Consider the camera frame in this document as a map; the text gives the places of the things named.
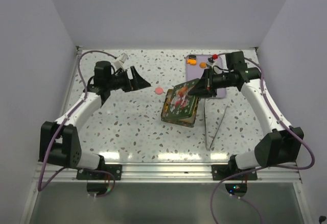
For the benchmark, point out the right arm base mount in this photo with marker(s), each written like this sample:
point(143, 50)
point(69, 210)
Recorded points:
point(222, 171)

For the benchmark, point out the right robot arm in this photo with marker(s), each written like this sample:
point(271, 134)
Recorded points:
point(282, 141)

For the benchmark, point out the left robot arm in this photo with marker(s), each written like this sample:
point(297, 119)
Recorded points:
point(59, 140)

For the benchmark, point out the aluminium front rail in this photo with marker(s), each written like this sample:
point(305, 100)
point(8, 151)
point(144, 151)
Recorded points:
point(194, 173)

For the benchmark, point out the metal tongs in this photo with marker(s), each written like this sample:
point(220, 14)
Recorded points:
point(212, 124)

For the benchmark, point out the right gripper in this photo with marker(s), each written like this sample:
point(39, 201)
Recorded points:
point(205, 88)

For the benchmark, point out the gold tin lid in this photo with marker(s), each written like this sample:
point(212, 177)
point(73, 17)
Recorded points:
point(186, 87)

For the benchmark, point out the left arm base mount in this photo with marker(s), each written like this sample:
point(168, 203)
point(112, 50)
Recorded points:
point(109, 171)

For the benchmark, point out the orange flower cookie lower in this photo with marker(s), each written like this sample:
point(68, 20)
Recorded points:
point(202, 65)

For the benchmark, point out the green cookie tin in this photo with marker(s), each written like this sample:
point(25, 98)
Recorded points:
point(181, 120)

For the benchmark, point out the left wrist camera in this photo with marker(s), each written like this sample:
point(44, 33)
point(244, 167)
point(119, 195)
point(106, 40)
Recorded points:
point(120, 60)

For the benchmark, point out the orange flower cookie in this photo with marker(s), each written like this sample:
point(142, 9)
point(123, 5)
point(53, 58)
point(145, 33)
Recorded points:
point(202, 65)
point(191, 61)

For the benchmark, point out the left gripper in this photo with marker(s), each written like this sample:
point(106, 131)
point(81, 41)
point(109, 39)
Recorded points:
point(136, 82)

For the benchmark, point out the pink round cookie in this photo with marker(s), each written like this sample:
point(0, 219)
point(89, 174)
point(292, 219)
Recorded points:
point(159, 90)

